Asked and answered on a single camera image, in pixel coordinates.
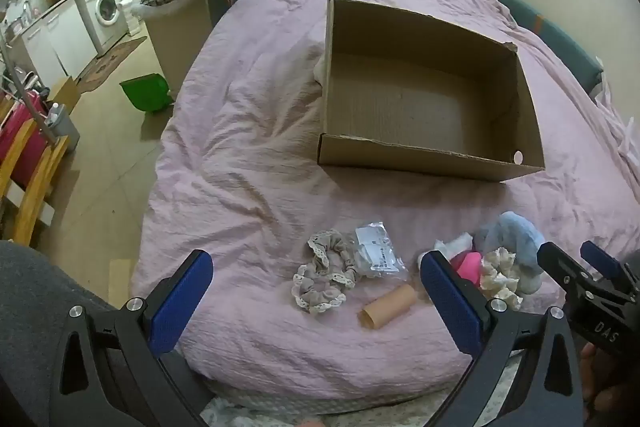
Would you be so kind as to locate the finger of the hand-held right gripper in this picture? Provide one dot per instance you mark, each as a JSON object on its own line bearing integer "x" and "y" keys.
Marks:
{"x": 602, "y": 259}
{"x": 562, "y": 264}

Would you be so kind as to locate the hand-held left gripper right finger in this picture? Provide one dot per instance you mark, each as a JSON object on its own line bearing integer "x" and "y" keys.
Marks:
{"x": 450, "y": 304}

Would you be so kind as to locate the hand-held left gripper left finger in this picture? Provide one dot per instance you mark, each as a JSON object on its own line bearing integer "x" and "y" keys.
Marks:
{"x": 180, "y": 302}

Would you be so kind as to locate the pink sponge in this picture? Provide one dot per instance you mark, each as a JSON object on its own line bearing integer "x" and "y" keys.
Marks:
{"x": 467, "y": 269}

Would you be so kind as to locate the cream floral scrunchie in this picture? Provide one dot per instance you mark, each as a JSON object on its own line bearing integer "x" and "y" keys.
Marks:
{"x": 500, "y": 279}

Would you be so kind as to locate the white knotted cloth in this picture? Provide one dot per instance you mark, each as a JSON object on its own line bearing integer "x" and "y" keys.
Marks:
{"x": 457, "y": 244}

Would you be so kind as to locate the light blue plush cloth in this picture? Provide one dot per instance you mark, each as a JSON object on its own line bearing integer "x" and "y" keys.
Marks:
{"x": 510, "y": 232}

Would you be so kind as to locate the cardboard tube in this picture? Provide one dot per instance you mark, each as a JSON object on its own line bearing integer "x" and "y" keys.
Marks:
{"x": 387, "y": 307}

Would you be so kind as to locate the clear plastic packet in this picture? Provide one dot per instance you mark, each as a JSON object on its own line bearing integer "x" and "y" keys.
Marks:
{"x": 375, "y": 247}

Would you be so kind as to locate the beige lace scrunchie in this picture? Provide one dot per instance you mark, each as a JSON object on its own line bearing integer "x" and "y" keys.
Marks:
{"x": 320, "y": 296}

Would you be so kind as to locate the brown cardboard box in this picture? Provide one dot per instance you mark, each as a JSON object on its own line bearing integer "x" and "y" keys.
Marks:
{"x": 400, "y": 102}

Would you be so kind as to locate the person's right hand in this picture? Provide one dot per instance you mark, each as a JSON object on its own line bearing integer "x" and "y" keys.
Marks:
{"x": 600, "y": 377}

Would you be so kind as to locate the white crumpled cloth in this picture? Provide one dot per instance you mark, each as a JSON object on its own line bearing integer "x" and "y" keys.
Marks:
{"x": 620, "y": 127}

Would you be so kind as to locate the person's grey trouser leg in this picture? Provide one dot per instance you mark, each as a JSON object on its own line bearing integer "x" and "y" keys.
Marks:
{"x": 45, "y": 282}

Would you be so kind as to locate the white dotted sheet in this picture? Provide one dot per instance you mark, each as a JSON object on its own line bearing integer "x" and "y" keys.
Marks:
{"x": 350, "y": 417}

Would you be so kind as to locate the pink bed sheet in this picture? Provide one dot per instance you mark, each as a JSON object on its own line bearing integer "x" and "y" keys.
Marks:
{"x": 250, "y": 157}

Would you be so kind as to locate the wooden chair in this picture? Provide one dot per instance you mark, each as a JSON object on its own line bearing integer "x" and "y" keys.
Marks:
{"x": 37, "y": 187}

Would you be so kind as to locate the grey container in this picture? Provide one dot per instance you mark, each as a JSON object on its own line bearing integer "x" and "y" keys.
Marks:
{"x": 62, "y": 129}

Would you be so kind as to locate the green bin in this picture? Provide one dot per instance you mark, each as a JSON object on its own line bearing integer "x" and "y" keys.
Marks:
{"x": 145, "y": 94}

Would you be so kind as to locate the red suitcase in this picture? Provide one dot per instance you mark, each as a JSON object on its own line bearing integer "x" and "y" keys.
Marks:
{"x": 20, "y": 142}

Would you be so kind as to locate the teal headboard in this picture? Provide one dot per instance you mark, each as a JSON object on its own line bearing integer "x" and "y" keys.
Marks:
{"x": 555, "y": 32}

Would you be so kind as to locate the small cardboard box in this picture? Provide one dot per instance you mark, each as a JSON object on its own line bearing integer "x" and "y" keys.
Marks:
{"x": 65, "y": 94}

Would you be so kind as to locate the patterned floor rug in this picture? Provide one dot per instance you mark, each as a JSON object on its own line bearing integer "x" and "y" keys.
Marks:
{"x": 112, "y": 62}

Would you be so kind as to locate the beige armchair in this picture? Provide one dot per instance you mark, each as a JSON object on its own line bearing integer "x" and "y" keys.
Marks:
{"x": 175, "y": 42}

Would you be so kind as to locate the white kitchen cabinet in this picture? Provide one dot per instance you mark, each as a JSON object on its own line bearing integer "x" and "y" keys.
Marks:
{"x": 55, "y": 37}

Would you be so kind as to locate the white washing machine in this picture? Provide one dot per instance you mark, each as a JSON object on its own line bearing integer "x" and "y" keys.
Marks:
{"x": 102, "y": 9}

